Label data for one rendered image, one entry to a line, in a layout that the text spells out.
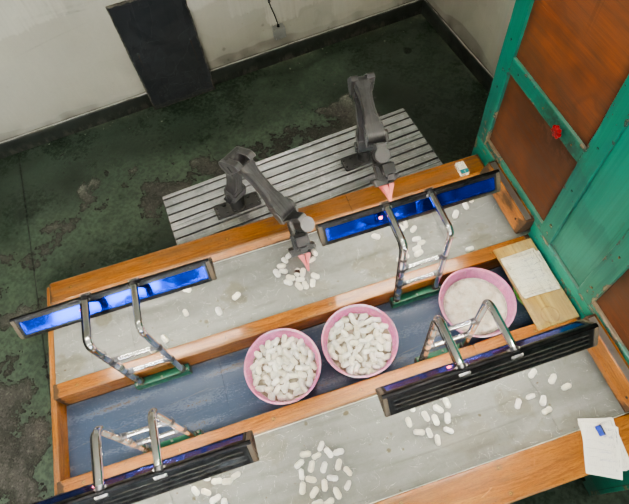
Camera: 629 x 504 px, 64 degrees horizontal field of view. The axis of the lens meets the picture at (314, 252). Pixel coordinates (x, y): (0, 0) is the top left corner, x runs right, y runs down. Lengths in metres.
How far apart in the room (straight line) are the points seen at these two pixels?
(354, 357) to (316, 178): 0.85
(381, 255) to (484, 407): 0.65
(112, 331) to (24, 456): 1.07
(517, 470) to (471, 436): 0.16
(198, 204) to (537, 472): 1.63
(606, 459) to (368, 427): 0.71
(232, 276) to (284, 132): 1.60
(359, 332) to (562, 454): 0.72
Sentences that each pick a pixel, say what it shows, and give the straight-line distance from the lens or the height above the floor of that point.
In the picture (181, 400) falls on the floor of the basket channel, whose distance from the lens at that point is 1.92.
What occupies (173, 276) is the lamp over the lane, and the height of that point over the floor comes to 1.10.
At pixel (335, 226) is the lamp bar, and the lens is 1.59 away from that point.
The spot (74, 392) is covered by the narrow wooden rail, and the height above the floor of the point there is 0.76.
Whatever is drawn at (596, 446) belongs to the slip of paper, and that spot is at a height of 0.77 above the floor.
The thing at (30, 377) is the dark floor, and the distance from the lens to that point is 3.04.
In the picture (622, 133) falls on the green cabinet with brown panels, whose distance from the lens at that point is 1.54.
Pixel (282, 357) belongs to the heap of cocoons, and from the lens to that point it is 1.81.
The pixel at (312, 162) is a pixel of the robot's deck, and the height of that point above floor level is 0.66.
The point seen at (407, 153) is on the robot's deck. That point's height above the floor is 0.67.
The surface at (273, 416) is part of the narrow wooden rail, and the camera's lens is 1.73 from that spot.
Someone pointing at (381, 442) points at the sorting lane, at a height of 0.74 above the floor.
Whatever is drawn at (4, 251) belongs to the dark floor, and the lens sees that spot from 3.51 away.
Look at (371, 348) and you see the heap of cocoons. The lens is 1.79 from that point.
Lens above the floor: 2.44
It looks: 60 degrees down
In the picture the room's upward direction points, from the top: 10 degrees counter-clockwise
